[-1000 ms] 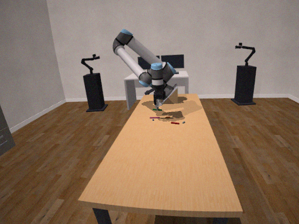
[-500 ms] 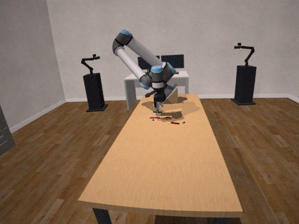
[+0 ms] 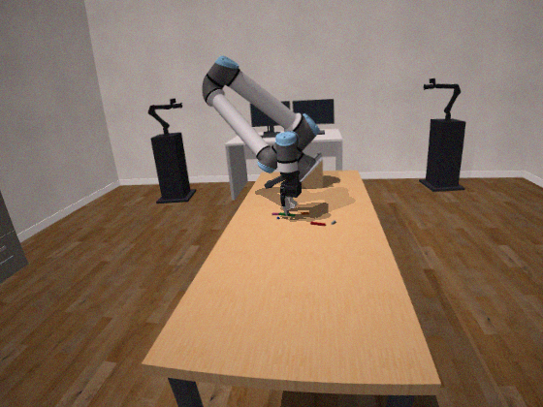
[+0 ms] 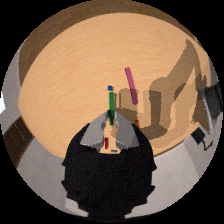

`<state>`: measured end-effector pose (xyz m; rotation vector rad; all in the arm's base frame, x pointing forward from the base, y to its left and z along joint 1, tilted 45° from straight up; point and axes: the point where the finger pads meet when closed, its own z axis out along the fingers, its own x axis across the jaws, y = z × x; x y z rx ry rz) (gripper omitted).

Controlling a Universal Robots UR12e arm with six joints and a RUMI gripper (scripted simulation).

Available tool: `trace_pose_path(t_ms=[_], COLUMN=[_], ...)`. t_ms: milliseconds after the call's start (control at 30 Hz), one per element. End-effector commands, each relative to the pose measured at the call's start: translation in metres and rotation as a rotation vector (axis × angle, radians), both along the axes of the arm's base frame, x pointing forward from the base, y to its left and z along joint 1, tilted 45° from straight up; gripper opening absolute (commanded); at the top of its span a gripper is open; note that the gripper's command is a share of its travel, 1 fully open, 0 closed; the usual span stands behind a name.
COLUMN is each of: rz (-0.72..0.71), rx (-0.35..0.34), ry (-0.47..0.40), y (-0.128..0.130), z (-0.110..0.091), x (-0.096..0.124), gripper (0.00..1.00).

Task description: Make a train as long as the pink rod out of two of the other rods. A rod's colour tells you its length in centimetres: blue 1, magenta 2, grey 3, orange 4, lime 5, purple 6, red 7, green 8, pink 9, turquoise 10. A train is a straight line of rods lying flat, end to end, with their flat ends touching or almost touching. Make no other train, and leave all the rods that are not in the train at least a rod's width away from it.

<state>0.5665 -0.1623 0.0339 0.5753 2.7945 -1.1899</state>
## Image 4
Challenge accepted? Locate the green rod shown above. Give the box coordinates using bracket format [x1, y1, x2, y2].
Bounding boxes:
[109, 92, 114, 126]

